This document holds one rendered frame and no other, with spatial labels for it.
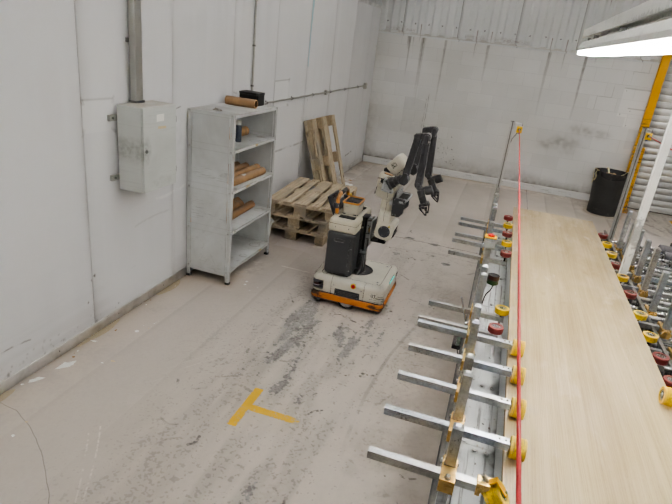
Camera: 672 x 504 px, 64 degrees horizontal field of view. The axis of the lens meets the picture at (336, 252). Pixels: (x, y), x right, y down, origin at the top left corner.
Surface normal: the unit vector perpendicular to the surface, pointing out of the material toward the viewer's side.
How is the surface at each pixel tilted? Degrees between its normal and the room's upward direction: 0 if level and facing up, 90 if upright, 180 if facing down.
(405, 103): 90
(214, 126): 90
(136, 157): 90
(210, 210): 90
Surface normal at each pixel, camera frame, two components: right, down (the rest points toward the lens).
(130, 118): -0.31, 0.32
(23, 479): 0.11, -0.92
